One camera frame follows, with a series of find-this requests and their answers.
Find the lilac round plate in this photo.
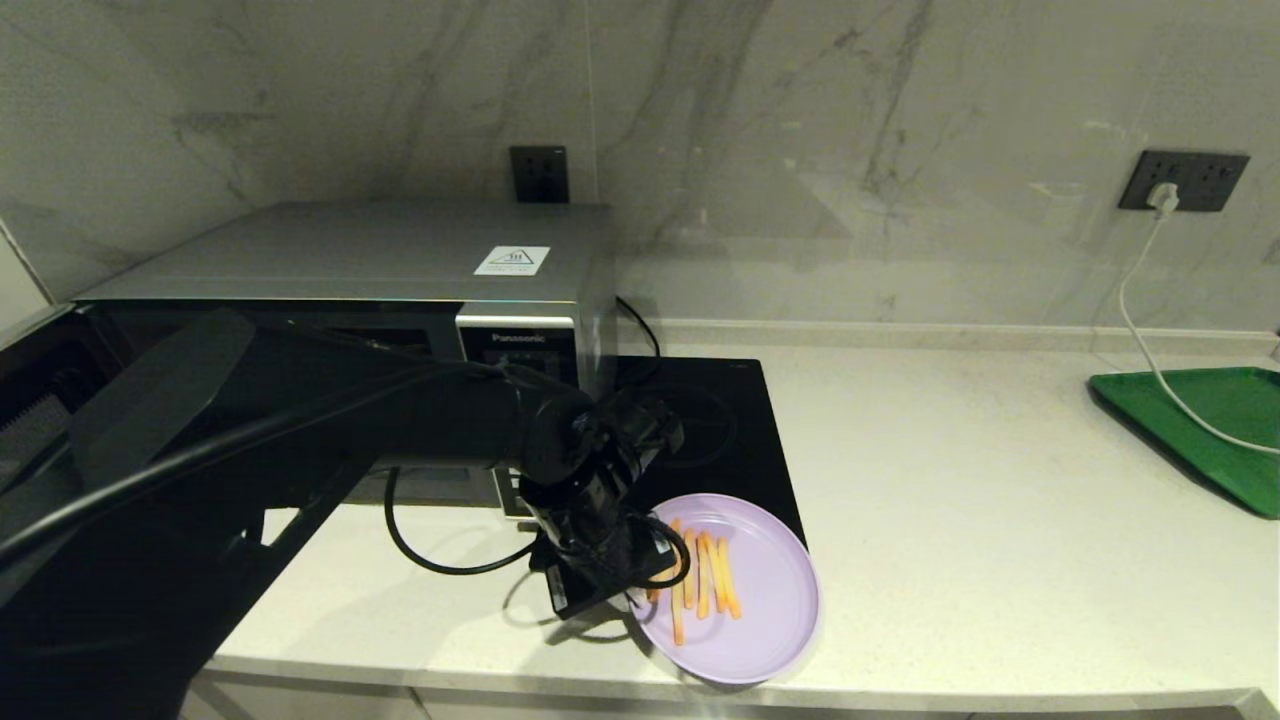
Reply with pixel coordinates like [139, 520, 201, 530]
[630, 493, 823, 686]

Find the microwave door with dark glass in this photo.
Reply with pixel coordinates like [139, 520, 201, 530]
[0, 300, 126, 491]

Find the silver Panasonic microwave body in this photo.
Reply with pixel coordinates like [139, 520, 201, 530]
[75, 203, 619, 521]

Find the black induction cooktop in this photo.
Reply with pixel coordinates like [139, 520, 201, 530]
[600, 357, 807, 549]

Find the white triangle warning sticker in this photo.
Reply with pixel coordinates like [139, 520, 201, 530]
[474, 246, 552, 277]

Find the green plastic tray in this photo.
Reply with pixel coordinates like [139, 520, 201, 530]
[1088, 368, 1280, 521]

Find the thin black cable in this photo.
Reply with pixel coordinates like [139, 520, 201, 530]
[615, 297, 661, 359]

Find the small black wall socket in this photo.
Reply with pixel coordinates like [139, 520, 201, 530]
[510, 146, 571, 205]

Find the white power cable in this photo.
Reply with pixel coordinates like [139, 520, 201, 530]
[1118, 210, 1280, 458]

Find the wide black wall socket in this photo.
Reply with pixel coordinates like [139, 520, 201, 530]
[1118, 150, 1253, 213]

